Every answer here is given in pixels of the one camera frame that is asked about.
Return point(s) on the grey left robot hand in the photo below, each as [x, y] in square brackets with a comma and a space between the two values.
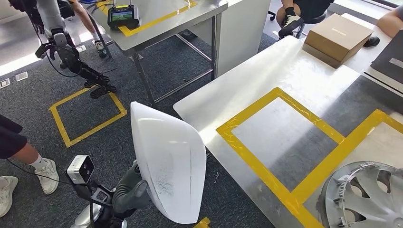
[130, 195]

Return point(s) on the white curved plastic part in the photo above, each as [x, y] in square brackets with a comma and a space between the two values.
[167, 157]

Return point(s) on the stainless steel workbench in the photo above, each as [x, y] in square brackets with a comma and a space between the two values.
[267, 72]

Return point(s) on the yellow floor tape square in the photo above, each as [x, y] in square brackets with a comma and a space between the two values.
[203, 223]
[59, 126]

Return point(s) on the white zip tie scrap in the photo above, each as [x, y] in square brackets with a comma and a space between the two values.
[216, 177]

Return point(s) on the person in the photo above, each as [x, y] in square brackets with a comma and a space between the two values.
[291, 20]
[83, 15]
[390, 22]
[9, 138]

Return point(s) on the floor socket plate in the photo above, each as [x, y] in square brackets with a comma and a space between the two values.
[81, 48]
[21, 76]
[4, 83]

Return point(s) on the black shoe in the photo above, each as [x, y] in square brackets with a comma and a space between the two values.
[188, 35]

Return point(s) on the stainless steel table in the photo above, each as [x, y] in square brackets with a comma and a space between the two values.
[176, 25]

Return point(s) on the black remote controller with screen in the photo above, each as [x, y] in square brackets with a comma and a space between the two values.
[122, 17]

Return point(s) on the grey and black humanoid robot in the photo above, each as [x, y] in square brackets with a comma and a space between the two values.
[50, 15]

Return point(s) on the silver wheel hubcap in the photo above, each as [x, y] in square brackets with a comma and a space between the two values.
[371, 207]

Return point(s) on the black stool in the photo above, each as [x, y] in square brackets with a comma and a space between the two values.
[314, 19]

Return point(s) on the brown cardboard box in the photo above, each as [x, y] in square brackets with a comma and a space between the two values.
[337, 37]

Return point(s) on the white desk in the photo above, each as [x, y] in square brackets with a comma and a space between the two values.
[359, 59]

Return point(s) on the black computer mouse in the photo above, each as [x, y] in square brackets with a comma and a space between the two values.
[371, 41]

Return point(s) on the grey laptop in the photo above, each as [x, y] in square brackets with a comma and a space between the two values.
[387, 59]

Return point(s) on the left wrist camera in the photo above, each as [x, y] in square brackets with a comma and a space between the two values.
[80, 170]

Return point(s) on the small yellow tape frame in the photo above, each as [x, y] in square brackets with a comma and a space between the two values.
[247, 109]

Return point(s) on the large yellow tape frame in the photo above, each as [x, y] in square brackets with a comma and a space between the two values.
[339, 153]

